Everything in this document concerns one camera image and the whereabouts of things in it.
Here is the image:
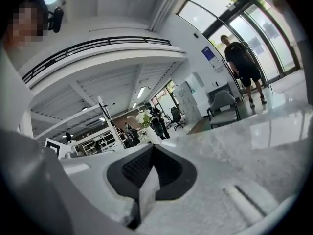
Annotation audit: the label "glass entrance door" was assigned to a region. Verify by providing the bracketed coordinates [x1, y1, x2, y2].
[228, 2, 300, 83]

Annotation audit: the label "grey metal lockers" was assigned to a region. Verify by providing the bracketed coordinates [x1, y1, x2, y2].
[176, 81, 203, 123]

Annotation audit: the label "white shelf unit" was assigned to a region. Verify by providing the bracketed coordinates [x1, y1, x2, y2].
[75, 128, 117, 154]

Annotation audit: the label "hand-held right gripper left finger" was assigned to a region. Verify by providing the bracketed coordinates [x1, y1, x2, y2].
[106, 143, 155, 201]

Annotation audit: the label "black head-worn camera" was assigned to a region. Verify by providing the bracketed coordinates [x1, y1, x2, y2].
[47, 6, 65, 33]

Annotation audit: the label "black office chair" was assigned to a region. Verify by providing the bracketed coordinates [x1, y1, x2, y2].
[170, 106, 186, 131]

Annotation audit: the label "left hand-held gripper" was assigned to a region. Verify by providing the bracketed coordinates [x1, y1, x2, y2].
[45, 138, 80, 160]

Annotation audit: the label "person's white shirt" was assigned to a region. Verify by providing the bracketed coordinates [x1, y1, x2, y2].
[0, 43, 35, 141]

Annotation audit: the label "black balcony railing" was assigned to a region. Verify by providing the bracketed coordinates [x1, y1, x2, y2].
[22, 36, 172, 84]

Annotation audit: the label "grey armchair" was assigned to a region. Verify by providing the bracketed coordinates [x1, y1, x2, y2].
[206, 90, 242, 129]

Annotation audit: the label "blue wall poster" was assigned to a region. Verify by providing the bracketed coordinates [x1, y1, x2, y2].
[201, 46, 219, 67]

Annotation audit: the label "white flower bouquet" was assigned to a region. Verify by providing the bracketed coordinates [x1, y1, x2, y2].
[135, 106, 154, 129]

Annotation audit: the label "grey marble table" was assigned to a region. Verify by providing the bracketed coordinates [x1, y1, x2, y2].
[60, 99, 309, 235]

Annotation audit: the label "white vase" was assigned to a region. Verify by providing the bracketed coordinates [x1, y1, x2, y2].
[146, 127, 160, 144]

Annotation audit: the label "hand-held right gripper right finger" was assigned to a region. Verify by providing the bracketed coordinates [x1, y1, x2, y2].
[153, 143, 198, 201]

